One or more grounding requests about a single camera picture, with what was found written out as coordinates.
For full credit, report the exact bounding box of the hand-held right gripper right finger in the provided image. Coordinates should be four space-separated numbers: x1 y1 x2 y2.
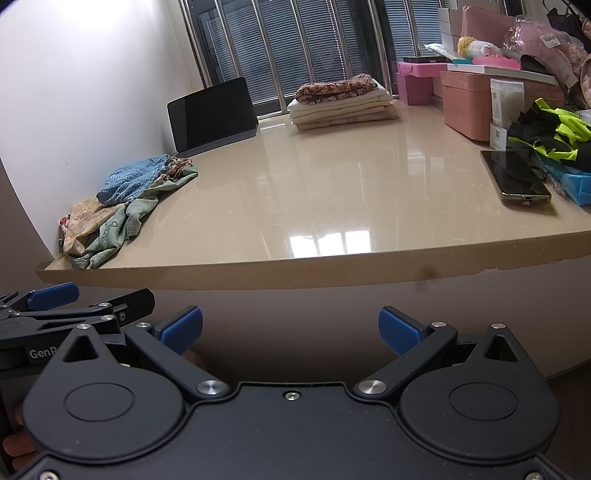
353 306 525 400

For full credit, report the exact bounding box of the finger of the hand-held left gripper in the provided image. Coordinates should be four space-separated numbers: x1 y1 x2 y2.
0 288 155 334
0 283 79 315

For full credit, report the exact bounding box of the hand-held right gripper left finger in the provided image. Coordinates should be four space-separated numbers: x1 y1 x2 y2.
60 305 232 402

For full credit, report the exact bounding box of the blue knit garment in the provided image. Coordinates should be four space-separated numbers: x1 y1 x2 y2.
97 154 172 206

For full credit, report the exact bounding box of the person's left hand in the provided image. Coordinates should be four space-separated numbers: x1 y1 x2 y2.
0 402 41 472

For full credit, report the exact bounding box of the green textured garment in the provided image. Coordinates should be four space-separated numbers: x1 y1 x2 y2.
70 159 199 271

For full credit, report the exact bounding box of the beige floral garment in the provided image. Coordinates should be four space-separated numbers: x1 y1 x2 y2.
60 196 122 257

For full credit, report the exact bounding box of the black smartphone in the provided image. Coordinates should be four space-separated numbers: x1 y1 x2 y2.
480 150 552 205

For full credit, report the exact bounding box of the black tablet with keyboard cover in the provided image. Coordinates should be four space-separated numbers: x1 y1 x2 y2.
167 77 258 158

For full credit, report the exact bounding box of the pale speckled folded garment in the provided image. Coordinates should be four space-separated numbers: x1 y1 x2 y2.
294 116 399 132

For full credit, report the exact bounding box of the small white box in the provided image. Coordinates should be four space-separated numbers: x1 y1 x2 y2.
489 122 513 151

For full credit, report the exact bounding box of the cream folded garment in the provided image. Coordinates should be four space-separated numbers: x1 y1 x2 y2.
290 107 397 123

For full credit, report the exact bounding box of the blue box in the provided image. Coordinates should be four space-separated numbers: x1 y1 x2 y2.
536 154 591 207

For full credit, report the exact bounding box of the white folded garment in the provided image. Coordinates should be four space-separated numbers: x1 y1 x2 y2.
287 79 394 112

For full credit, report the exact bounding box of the salmon pink storage box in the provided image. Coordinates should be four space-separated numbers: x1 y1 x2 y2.
440 70 566 141

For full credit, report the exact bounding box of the neon yellow black garment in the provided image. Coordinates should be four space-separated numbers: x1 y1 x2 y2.
508 98 591 163

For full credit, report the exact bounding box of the dark floral folded garment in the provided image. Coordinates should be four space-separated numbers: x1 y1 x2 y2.
295 73 378 104

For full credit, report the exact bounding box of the clear bag of white items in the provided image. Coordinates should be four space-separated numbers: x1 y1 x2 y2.
489 78 526 127

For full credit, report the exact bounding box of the white flat lid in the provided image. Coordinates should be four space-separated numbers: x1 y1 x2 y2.
447 63 559 85

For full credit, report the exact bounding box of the patterned wrapped packet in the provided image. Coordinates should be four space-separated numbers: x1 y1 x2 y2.
424 42 458 61

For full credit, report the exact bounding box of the pink plastic tray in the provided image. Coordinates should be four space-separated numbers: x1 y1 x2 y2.
473 54 522 68

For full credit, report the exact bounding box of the window with grey blinds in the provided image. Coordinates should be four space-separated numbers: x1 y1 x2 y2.
180 0 522 123

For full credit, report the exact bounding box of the yellow white plush toy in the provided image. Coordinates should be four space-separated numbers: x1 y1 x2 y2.
458 36 497 59

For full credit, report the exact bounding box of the stack of white boxes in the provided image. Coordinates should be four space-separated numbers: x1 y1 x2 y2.
438 0 465 51

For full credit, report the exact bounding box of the pink lace garment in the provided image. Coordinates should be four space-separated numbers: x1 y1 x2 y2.
561 39 591 109

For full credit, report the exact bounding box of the bagged pink garment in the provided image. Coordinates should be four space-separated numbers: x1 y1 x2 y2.
502 15 589 88

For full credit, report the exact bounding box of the black bag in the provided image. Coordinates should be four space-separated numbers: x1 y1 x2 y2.
547 0 591 38

